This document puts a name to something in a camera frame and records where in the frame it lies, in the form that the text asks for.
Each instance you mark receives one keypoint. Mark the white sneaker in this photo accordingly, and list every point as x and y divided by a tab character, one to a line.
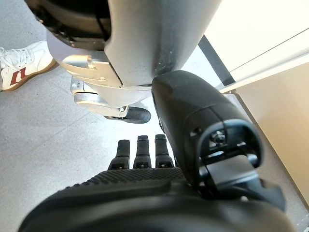
24	65

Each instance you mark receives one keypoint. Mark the white glossy counter cabinet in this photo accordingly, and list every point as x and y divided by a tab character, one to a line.
253	24

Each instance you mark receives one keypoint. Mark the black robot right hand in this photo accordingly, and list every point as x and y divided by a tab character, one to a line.
144	205

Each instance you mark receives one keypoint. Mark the white fridge drawer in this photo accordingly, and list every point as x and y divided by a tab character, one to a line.
285	120

